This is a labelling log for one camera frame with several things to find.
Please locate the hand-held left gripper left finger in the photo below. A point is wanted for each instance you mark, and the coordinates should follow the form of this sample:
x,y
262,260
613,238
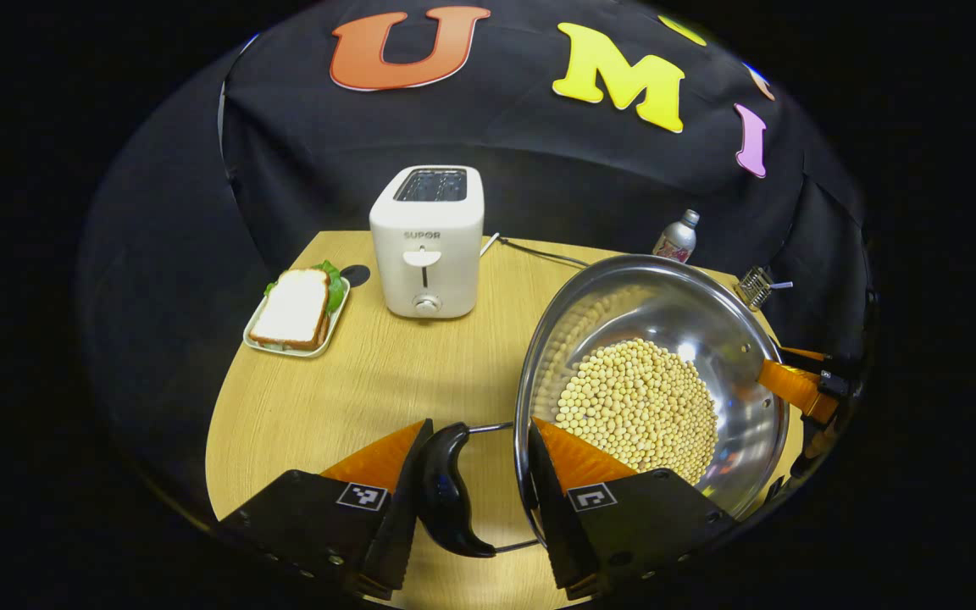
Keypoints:
x,y
403,525

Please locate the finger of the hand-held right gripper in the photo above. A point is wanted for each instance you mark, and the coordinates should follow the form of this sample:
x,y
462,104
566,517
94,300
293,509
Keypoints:
x,y
803,352
793,385

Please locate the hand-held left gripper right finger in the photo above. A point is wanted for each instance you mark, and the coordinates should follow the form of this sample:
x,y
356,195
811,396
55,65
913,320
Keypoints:
x,y
549,525

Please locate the stainless steel pot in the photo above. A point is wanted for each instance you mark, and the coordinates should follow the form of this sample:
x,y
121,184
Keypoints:
x,y
691,313

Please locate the pile of soybeans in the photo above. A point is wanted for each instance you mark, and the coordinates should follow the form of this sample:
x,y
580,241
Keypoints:
x,y
636,402

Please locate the silver bottle with red label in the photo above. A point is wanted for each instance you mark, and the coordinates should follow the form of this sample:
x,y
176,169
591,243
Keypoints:
x,y
676,239

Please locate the pale rectangular plate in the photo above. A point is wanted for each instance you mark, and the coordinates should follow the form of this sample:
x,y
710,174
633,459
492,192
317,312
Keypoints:
x,y
331,335

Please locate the black table grommet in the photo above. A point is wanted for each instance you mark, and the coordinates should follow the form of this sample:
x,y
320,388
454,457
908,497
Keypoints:
x,y
355,274

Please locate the white toaster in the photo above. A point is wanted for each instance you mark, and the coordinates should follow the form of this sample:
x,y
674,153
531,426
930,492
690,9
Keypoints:
x,y
426,246

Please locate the black backdrop cloth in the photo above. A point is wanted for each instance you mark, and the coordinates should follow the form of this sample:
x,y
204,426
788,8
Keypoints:
x,y
539,144

